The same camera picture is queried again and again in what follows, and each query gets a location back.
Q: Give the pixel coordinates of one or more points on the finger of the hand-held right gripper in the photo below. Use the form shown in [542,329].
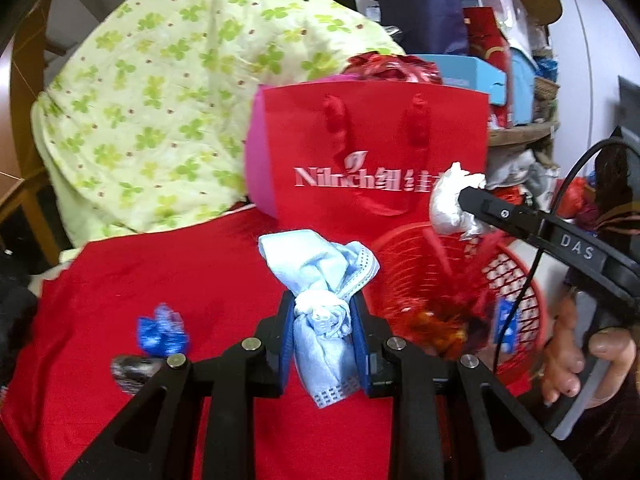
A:
[500,212]

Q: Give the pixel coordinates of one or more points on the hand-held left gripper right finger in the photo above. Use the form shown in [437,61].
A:
[361,350]

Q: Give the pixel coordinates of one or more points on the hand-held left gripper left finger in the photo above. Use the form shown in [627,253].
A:
[286,350]

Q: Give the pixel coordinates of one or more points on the white tissue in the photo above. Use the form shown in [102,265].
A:
[450,200]

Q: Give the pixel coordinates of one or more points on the orange wrapper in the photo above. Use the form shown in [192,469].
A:
[440,332]

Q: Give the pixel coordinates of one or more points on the blue face mask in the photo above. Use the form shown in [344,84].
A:
[320,270]

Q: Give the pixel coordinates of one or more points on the red plastic mesh basket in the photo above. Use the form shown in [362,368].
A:
[415,270]

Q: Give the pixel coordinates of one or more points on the blue medicine box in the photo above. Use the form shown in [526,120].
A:
[507,325]

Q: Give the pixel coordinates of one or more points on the blue plastic wrapper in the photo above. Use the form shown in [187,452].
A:
[162,332]

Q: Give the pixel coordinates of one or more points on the black plastic wrapper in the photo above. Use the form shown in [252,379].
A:
[132,372]

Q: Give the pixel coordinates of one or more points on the person's right hand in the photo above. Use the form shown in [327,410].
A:
[562,360]

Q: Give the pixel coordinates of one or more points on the red plastic bag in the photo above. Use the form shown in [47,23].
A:
[570,197]
[395,67]

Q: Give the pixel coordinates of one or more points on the person's dark patterned clothing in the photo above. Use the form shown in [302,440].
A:
[617,185]

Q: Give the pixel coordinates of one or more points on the wooden table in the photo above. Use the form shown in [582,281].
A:
[525,134]

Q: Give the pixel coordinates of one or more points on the blue plastic storage bin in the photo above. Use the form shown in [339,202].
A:
[522,85]

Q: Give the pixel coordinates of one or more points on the wicker basket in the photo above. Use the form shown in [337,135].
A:
[546,89]

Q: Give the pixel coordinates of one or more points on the red paper gift bag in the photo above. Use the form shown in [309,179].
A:
[380,150]

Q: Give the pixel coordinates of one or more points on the red blanket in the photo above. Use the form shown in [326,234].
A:
[175,270]

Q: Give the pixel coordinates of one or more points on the light blue shoe box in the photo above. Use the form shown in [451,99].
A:
[465,77]

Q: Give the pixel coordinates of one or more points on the red gift box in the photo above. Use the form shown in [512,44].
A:
[487,50]

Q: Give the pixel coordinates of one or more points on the clear plastic storage box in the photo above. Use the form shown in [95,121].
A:
[495,0]

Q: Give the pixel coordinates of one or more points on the green clover print quilt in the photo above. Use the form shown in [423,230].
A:
[175,100]

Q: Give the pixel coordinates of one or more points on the brown wooden arch pillar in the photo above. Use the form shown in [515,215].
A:
[27,110]

